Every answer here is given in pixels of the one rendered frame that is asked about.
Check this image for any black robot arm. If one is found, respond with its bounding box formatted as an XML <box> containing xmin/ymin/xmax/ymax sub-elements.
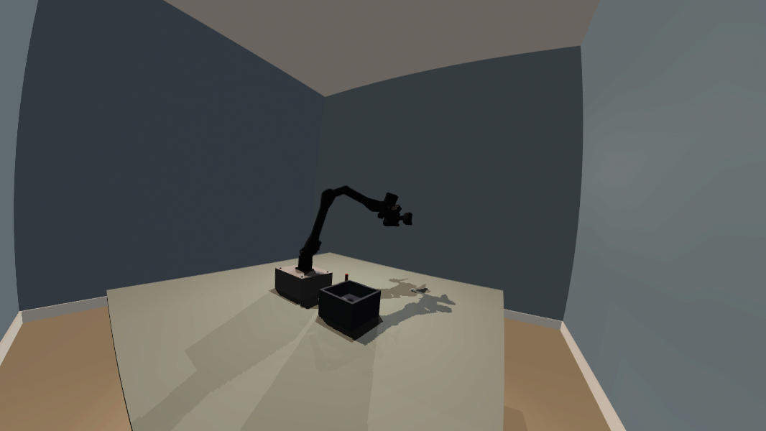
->
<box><xmin>295</xmin><ymin>185</ymin><xmax>402</xmax><ymax>272</ymax></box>

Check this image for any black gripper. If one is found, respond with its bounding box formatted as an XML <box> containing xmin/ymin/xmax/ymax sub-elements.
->
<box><xmin>383</xmin><ymin>210</ymin><xmax>412</xmax><ymax>226</ymax></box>

